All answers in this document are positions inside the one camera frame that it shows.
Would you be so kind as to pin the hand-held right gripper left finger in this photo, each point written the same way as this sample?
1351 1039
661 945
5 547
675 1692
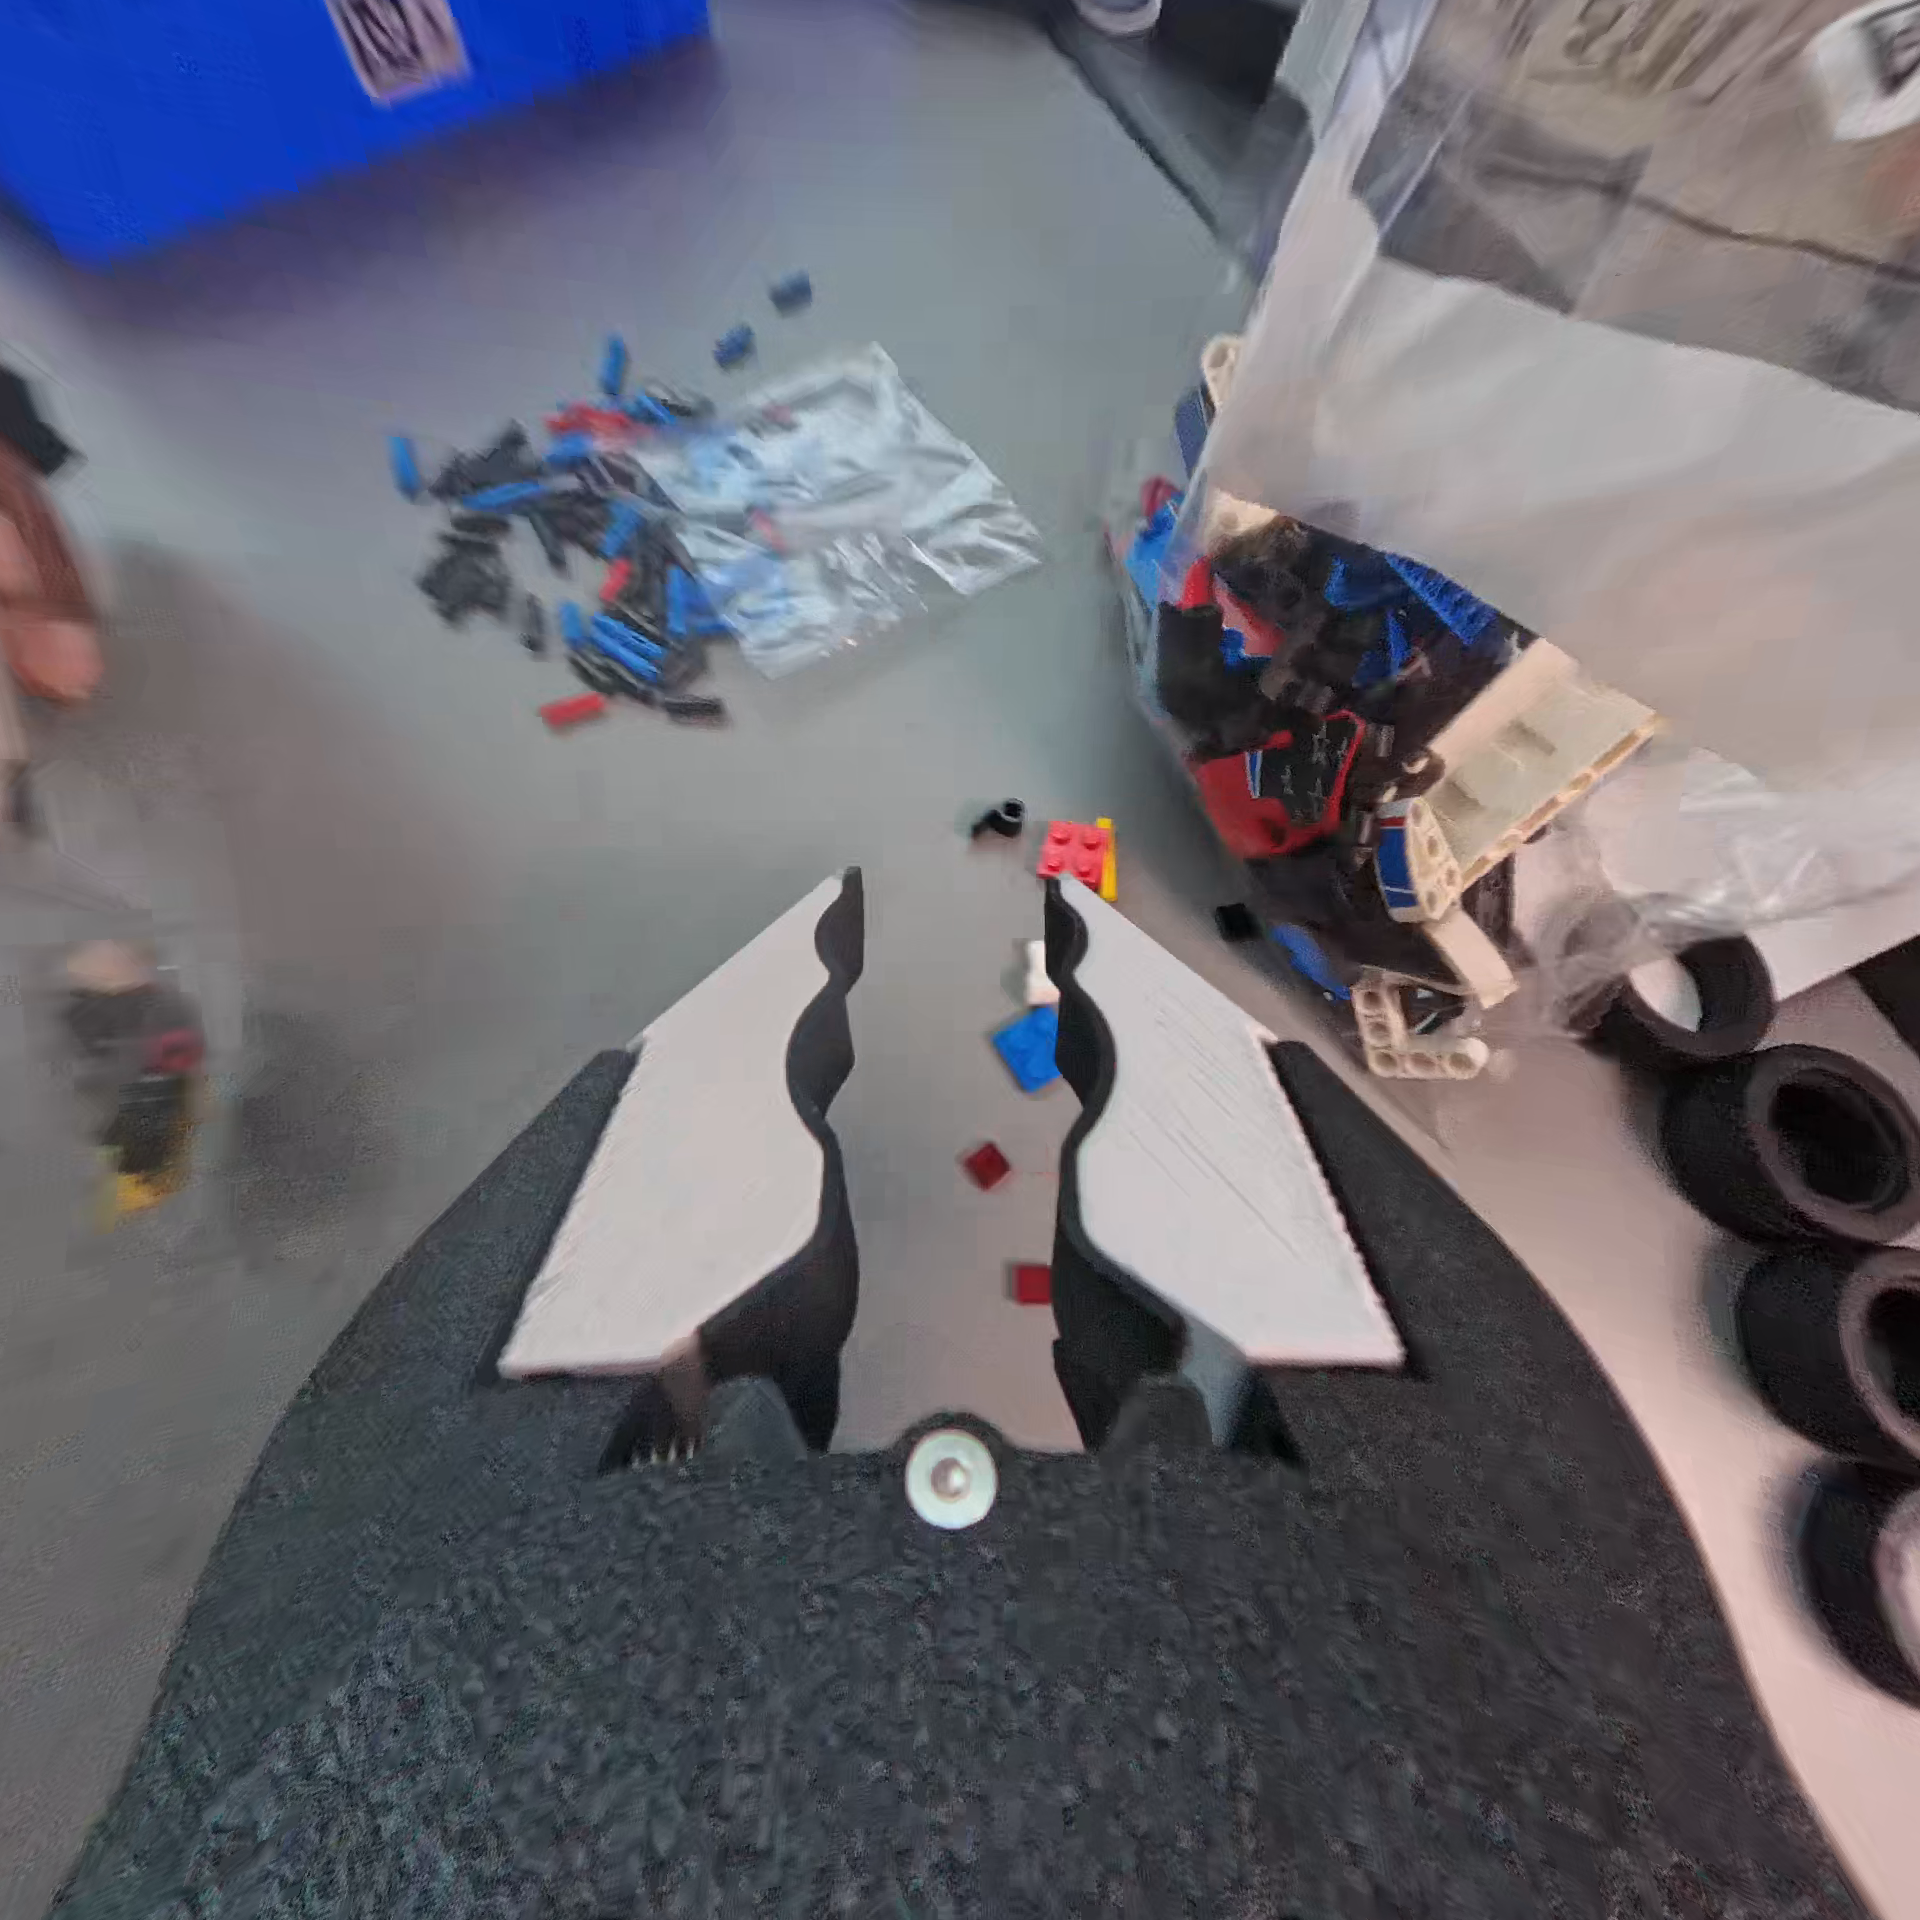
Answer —
675 1172

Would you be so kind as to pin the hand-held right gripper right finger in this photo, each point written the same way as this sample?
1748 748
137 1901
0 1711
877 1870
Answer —
1215 1172

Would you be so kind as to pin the red square toy brick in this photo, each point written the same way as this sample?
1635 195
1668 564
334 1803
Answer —
1073 854

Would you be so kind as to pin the small black toy clip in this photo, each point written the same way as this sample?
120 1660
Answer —
998 819

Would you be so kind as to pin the grey desk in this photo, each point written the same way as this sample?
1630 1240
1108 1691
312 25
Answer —
452 902

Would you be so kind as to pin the person's left hand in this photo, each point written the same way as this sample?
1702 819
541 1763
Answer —
45 600

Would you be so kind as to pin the small red toy tile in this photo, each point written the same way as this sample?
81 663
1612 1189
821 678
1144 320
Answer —
987 1167
1032 1286

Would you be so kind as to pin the blue toy plate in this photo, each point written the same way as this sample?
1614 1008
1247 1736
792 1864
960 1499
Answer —
1027 1046

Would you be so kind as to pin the white holed toy beam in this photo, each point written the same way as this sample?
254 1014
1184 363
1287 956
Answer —
1424 1052

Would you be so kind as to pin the small black toy cube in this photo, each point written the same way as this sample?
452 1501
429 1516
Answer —
1233 919

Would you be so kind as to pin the small white toy piece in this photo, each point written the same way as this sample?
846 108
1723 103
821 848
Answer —
1037 972

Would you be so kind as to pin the yellow toy rod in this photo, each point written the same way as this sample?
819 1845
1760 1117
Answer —
1108 862

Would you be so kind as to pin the blue plastic bin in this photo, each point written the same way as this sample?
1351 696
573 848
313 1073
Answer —
196 119

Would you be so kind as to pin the white blue red striped panel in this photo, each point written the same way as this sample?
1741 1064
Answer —
1417 870

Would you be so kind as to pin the red star-print toy panel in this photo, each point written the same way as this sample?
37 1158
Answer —
1284 788

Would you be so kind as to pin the black toy tyre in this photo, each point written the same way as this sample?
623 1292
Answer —
1725 1155
1792 1350
1725 998
1839 1576

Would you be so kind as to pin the pile of small toy pins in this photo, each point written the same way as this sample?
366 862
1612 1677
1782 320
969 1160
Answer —
541 524

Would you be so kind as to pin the large white toy panel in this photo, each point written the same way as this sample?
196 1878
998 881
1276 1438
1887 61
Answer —
1529 750

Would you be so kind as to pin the heap of mixed toy bricks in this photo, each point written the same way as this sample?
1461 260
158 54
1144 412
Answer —
1276 646

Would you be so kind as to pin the red black yellow toy parts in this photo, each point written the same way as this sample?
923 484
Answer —
135 1080

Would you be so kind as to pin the small empty clear bag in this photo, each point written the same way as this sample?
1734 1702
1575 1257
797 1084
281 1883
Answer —
885 495

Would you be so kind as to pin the large clear plastic bag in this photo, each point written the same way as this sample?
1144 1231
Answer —
1575 451

